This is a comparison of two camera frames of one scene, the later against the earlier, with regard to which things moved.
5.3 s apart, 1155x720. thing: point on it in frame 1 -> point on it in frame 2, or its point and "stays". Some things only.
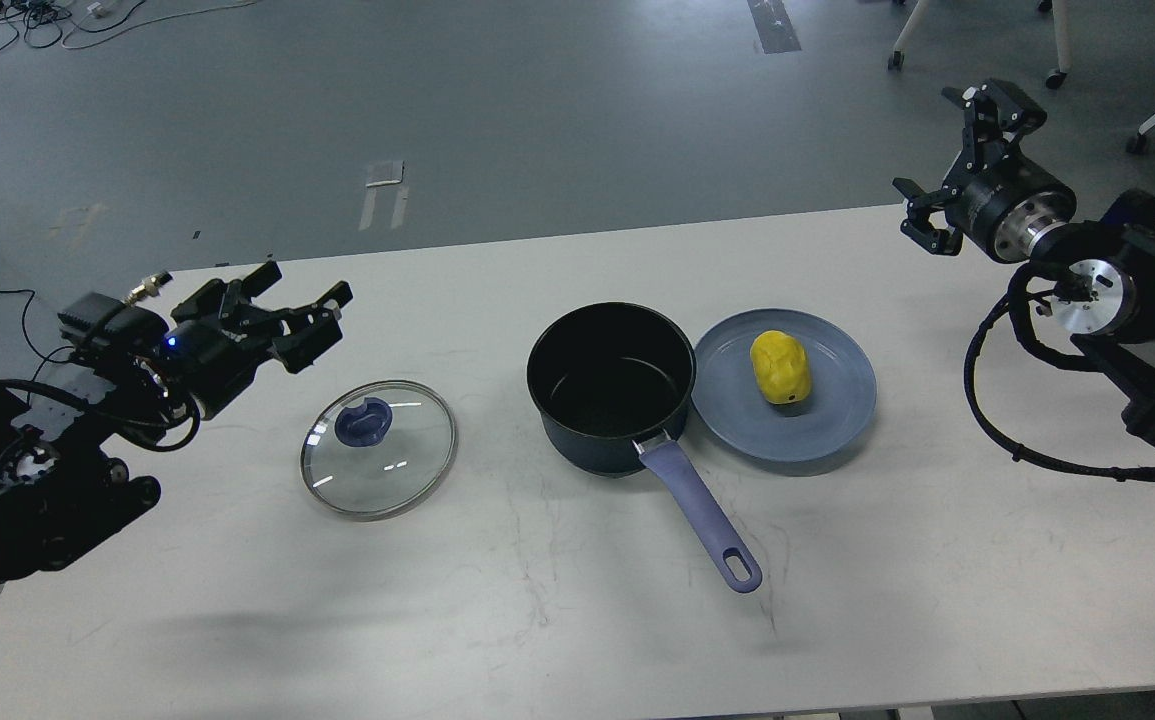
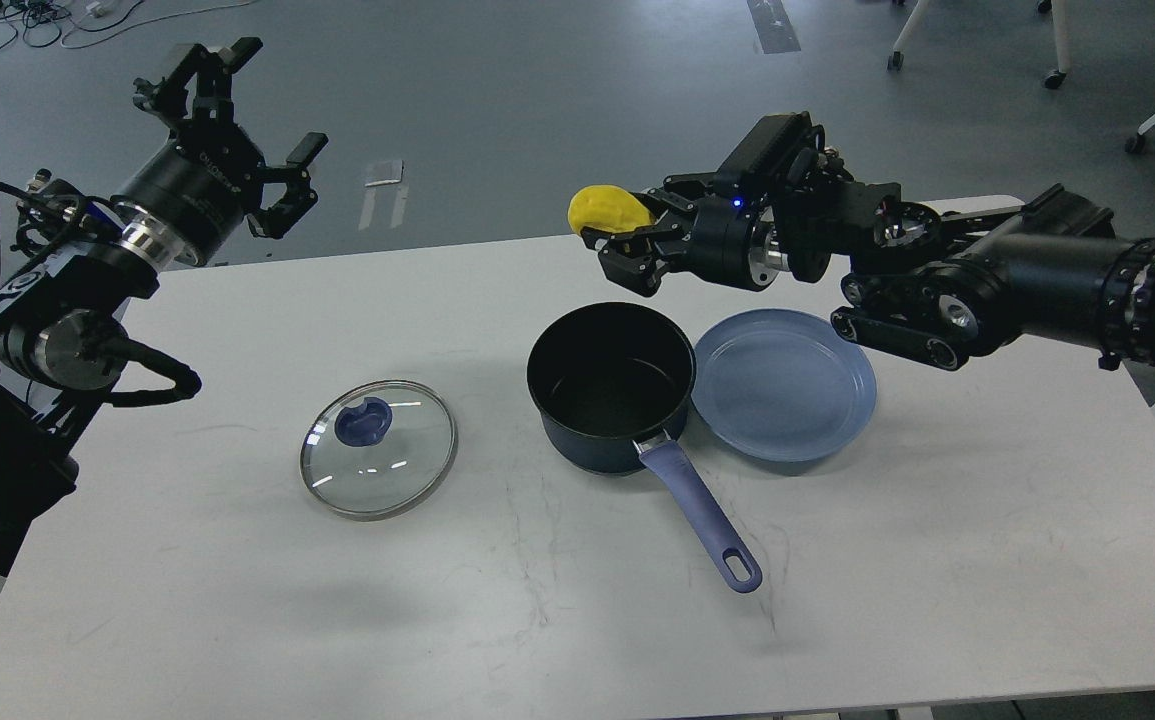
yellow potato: (782, 365) -> (607, 209)
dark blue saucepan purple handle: (606, 378) stays
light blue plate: (733, 407) stays
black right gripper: (995, 196) -> (735, 242)
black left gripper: (214, 341) -> (181, 204)
